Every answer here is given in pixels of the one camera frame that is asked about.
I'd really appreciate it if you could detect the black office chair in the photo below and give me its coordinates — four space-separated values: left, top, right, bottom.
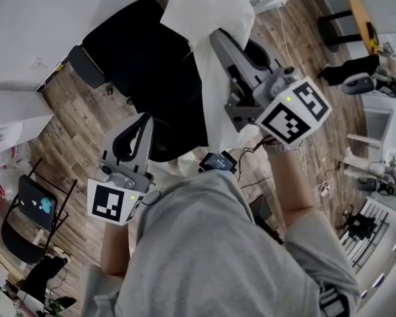
67 0 272 163

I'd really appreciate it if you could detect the black wire rack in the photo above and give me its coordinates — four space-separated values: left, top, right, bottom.
339 199 391 274

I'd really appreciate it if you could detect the small white storage box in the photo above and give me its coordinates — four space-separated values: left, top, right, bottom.
249 0 290 15

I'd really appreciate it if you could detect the white wall outlet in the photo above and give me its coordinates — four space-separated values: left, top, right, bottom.
28 57 46 71

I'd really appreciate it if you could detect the black shoulder strap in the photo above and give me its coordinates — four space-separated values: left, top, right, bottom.
317 281 348 317

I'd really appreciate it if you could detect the black folding chair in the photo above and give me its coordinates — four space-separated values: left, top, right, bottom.
0 158 79 267

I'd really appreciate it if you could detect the clear plastic bag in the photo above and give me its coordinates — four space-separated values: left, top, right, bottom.
0 142 32 194

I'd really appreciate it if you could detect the person's right forearm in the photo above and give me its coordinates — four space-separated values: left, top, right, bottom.
262 136 320 238

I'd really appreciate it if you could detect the white garment with black stripes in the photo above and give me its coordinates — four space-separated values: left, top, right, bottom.
160 0 262 151

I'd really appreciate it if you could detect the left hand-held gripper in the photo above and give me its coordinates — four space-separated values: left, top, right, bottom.
86 112 156 227

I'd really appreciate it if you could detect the round wooden table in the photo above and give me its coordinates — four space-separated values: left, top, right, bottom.
317 0 381 58

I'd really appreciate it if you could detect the white and yellow power strip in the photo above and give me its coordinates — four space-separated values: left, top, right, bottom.
35 63 67 94

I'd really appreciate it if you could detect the person's left forearm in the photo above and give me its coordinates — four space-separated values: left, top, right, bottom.
100 221 140 279

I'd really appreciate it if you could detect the silver wristwatch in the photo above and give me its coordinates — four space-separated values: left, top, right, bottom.
266 142 294 155

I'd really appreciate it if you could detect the small blue item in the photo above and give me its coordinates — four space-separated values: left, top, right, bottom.
38 195 56 215

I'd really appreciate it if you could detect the large white carton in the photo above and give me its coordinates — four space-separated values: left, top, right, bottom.
0 89 56 152

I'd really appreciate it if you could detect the person's grey shirt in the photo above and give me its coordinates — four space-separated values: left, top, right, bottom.
81 168 362 317

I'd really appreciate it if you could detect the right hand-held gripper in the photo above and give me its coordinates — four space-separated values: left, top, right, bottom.
209 27 333 147

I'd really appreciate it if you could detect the white floor power strip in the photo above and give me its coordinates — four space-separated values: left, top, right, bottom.
312 180 333 198

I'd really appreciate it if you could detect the white side table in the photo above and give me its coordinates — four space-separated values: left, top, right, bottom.
346 106 394 152

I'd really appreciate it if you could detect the yellow and black tool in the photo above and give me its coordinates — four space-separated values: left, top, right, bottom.
365 20 381 56

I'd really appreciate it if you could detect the black device with screen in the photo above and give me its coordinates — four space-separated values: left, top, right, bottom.
197 151 239 175

